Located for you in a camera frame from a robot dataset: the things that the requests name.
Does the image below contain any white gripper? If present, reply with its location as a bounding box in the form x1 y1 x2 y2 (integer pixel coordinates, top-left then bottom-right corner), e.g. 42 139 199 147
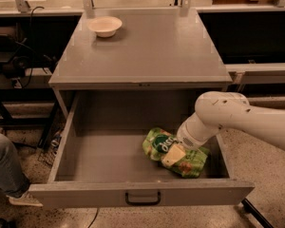
161 113 221 167

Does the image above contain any green rice chip bag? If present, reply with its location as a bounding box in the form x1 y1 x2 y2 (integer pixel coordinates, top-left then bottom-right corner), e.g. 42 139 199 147
142 127 210 179

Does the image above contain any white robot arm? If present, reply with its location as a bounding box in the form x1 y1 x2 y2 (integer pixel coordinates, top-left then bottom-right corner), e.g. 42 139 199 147
166 91 285 151

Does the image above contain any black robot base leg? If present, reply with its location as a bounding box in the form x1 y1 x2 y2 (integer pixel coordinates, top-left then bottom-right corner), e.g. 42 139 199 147
241 199 274 228

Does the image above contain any grey open top drawer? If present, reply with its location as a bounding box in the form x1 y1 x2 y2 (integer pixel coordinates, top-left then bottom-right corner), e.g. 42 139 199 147
29 90 254 208

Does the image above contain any grey cabinet counter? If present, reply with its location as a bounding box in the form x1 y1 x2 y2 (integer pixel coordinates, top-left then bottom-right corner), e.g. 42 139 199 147
48 7 234 119

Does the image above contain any white bowl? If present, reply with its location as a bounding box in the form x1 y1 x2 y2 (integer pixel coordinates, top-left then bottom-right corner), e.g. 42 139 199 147
87 16 123 38

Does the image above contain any white sneaker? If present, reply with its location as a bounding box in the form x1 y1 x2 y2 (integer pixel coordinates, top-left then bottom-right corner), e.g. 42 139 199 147
9 191 43 207

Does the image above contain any person's leg in jeans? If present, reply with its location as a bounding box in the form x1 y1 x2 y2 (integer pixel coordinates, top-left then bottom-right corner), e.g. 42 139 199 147
0 133 30 199

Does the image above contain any dark equipment on left shelf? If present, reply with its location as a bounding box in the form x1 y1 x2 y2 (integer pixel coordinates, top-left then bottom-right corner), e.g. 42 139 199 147
0 25 29 78

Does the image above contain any black drawer handle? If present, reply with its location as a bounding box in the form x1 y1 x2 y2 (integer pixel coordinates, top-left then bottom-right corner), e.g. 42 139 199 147
124 192 162 206

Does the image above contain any black cable on floor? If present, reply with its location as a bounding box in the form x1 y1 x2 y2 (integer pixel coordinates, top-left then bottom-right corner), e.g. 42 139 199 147
86 207 101 228

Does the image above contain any black cable on left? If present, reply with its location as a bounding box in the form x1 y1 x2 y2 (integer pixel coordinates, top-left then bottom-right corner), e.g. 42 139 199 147
13 6 46 89

